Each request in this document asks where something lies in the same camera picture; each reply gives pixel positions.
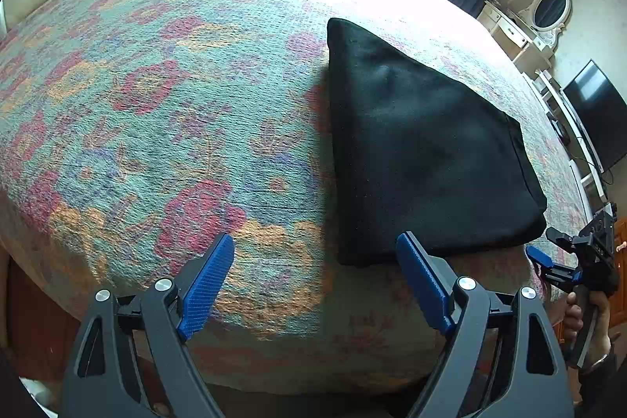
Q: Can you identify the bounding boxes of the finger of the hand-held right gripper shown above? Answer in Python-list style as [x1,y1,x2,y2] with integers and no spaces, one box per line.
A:
[526,244,585,288]
[545,226,589,255]

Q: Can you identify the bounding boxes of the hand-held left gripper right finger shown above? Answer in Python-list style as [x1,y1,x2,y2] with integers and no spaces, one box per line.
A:
[396,232,574,418]

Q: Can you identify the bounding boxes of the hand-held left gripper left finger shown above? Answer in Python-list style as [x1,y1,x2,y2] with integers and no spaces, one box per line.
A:
[61,233,235,418]

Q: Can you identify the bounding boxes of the black pants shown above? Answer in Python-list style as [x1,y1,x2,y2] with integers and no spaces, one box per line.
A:
[326,17,548,267]

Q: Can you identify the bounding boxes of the person's right forearm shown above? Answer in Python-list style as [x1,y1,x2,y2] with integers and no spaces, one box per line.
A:
[577,352,627,418]

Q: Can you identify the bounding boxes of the person's right hand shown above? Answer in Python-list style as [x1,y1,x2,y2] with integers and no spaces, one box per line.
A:
[562,291,614,369]

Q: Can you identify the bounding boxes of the white television stand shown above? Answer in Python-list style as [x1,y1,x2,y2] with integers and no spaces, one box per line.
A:
[534,68,608,199]

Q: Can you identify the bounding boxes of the black television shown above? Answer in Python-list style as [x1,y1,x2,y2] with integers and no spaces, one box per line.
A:
[561,60,627,172]

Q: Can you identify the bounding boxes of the floral bed blanket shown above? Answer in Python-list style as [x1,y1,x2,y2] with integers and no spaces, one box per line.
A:
[0,0,596,394]

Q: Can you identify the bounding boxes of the white vanity with oval mirror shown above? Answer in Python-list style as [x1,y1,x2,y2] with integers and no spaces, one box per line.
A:
[477,0,573,73]

